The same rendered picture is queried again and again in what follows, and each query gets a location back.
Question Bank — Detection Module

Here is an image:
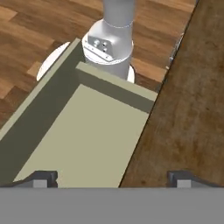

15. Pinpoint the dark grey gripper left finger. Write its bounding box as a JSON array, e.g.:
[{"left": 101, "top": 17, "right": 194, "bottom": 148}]
[{"left": 0, "top": 170, "right": 59, "bottom": 188}]

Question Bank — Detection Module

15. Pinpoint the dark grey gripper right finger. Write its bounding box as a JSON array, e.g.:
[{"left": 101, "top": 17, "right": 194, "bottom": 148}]
[{"left": 166, "top": 170, "right": 224, "bottom": 188}]

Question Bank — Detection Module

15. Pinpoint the beige open drawer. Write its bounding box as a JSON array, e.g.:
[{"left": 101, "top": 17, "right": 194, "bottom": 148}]
[{"left": 0, "top": 38, "right": 159, "bottom": 189}]

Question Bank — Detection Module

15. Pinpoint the white round floor plate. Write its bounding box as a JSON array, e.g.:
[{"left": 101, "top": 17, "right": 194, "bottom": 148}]
[{"left": 36, "top": 41, "right": 136, "bottom": 84}]

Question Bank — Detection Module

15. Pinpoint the silver cupboard handle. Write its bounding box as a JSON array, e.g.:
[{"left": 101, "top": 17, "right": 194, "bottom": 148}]
[{"left": 165, "top": 32, "right": 186, "bottom": 71}]

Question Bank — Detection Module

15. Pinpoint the white round post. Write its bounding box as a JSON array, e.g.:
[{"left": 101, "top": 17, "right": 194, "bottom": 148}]
[{"left": 80, "top": 0, "right": 136, "bottom": 81}]

